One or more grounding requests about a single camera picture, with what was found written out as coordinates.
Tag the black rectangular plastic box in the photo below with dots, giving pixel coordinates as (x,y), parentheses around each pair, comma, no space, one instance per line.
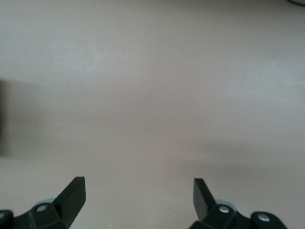
(2,114)

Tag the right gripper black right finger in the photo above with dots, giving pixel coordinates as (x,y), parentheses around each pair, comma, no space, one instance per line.
(205,205)

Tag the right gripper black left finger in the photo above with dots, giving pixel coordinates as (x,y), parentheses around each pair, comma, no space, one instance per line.
(69,200)

